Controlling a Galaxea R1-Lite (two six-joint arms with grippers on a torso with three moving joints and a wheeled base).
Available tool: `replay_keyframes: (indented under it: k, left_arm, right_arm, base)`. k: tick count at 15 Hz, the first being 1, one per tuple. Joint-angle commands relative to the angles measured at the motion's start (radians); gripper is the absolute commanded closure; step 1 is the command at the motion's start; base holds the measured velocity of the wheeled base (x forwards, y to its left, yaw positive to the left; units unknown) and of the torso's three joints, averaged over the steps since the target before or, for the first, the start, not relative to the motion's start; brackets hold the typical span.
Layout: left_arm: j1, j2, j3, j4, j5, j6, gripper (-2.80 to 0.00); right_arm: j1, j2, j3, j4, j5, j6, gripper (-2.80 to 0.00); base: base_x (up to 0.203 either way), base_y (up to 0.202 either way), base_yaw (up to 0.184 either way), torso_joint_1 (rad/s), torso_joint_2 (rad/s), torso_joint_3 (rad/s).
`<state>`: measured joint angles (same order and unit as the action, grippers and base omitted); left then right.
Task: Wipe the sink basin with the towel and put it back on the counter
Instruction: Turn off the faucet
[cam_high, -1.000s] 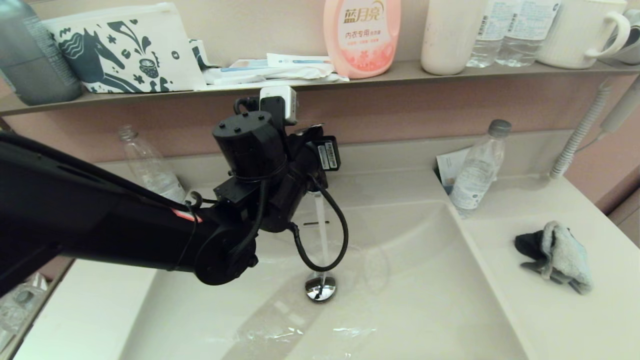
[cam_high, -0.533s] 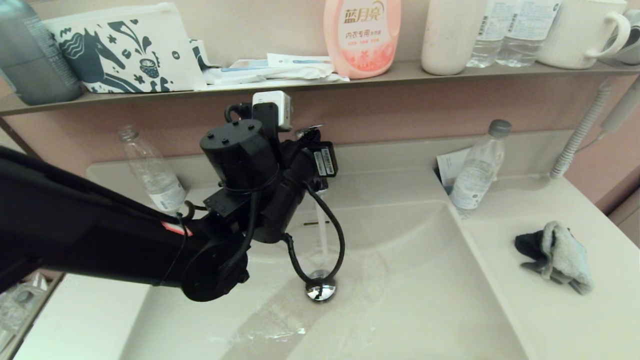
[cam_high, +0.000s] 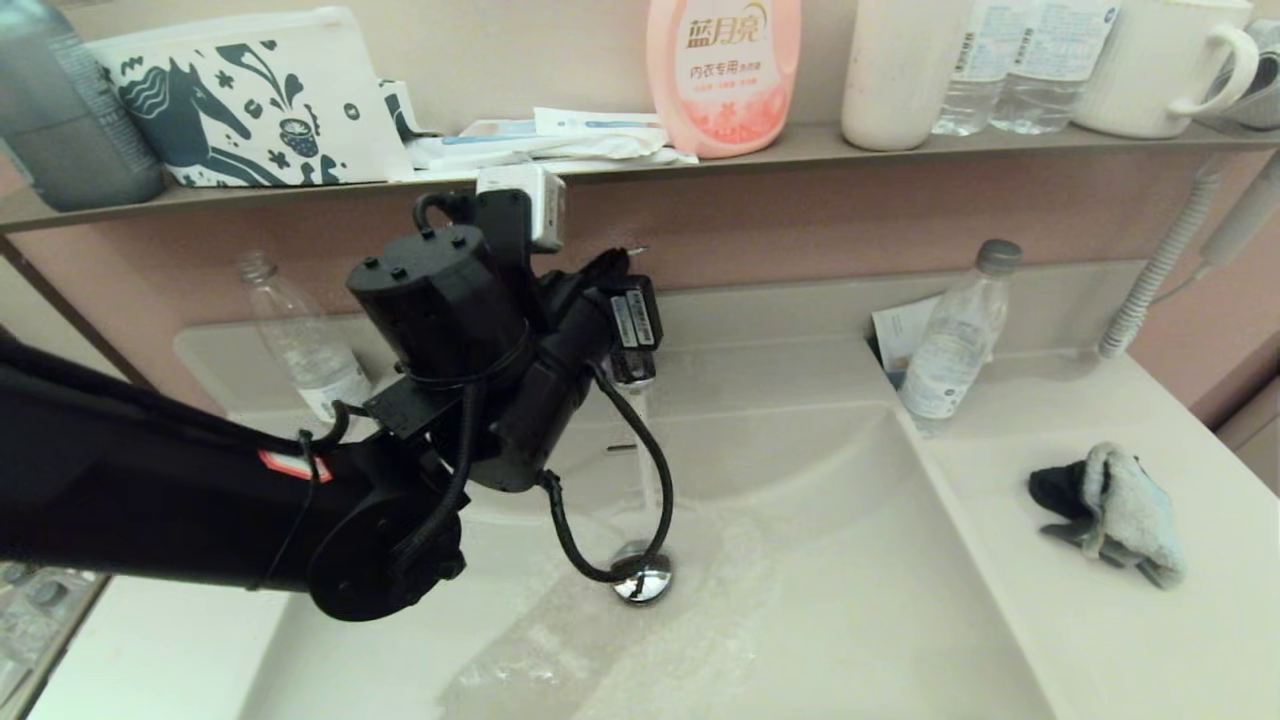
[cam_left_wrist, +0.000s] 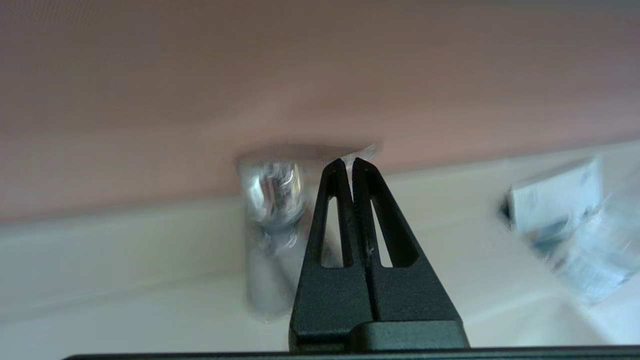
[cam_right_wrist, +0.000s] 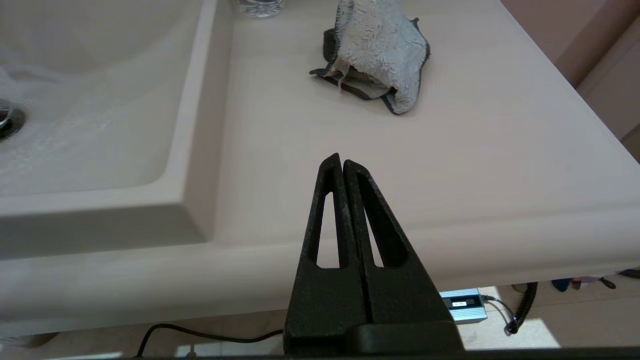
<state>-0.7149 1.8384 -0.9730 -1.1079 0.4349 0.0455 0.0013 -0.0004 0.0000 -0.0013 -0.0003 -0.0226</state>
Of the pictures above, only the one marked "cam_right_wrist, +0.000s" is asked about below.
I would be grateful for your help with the clear bottle with grey cap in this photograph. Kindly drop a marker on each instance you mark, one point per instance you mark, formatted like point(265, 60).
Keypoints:
point(260, 7)

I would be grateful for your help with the white ceramic sink basin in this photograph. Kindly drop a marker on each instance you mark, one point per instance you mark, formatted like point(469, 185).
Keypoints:
point(450, 175)

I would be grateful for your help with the grey fluffy cleaning cloth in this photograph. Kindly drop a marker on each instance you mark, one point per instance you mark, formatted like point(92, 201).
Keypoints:
point(380, 50)

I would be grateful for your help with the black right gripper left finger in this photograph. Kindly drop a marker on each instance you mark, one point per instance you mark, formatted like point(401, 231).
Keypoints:
point(325, 300)

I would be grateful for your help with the silver blue power box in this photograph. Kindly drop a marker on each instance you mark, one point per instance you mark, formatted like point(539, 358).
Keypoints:
point(465, 305)

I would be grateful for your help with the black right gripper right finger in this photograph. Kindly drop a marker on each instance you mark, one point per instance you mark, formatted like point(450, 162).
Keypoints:
point(405, 295)

